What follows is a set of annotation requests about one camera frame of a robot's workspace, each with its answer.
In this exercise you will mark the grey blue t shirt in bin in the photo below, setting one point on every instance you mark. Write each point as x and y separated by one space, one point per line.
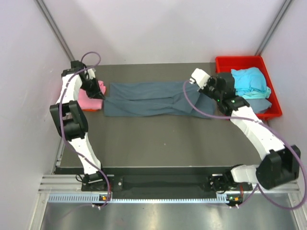
259 106

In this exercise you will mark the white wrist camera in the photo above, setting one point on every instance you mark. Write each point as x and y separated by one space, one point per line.
91 73
200 78

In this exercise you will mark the orange folded t shirt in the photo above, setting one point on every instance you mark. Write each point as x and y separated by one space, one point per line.
91 110

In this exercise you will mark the grey slotted cable duct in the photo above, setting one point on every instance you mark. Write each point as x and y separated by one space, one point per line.
101 199

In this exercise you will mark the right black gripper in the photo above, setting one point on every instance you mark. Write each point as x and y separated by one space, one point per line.
210 80

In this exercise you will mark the left corner aluminium post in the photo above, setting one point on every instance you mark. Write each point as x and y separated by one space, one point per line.
55 29

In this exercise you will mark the cyan t shirt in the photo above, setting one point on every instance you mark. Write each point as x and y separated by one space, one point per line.
251 83

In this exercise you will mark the slate blue t shirt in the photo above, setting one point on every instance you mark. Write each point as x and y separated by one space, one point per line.
148 99

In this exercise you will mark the right corner aluminium post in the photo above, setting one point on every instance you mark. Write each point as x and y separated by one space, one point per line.
284 8

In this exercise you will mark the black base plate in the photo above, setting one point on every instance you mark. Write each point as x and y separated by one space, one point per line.
166 182

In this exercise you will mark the red plastic bin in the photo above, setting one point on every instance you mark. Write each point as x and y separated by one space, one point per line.
227 63

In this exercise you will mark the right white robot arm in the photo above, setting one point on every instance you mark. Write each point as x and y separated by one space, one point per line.
279 163

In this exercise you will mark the corner aluminium post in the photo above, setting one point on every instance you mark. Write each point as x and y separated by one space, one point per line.
55 29
284 8

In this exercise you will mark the aluminium frame rail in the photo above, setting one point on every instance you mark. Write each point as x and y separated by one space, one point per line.
52 212

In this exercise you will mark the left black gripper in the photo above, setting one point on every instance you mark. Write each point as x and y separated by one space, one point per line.
97 93

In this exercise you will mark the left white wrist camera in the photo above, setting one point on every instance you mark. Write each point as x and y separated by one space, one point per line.
91 73

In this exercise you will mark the pink folded t shirt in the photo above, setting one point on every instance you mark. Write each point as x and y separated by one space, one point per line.
89 103

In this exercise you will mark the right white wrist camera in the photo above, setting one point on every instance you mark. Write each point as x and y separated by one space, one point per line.
200 78

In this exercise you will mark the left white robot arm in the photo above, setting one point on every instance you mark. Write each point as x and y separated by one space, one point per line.
72 125

